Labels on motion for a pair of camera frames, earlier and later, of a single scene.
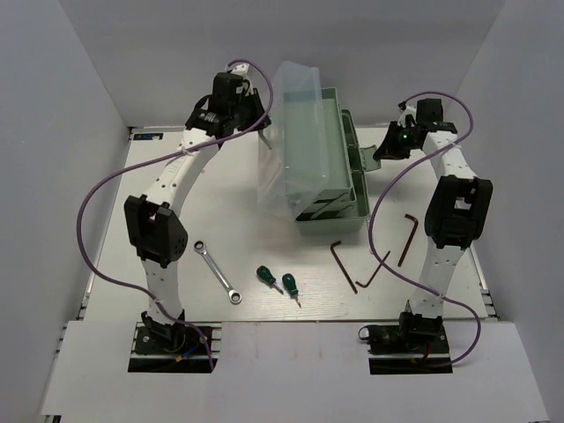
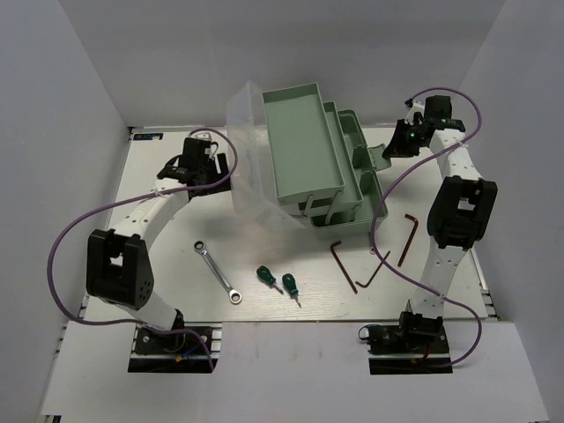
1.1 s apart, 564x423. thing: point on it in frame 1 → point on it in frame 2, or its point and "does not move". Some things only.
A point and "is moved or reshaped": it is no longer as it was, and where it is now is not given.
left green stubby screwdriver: x=264 y=273 does not move
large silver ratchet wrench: x=234 y=295 does not move
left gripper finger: x=257 y=110 → x=223 y=164
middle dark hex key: x=374 y=274 does not move
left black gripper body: x=241 y=111 → x=210 y=171
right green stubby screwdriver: x=289 y=283 does not move
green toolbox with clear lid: x=311 y=167 is moved or reshaped
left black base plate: x=185 y=350 does not move
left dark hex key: x=342 y=267 does not move
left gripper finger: x=265 y=123 → x=224 y=185
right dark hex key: x=411 y=234 does not move
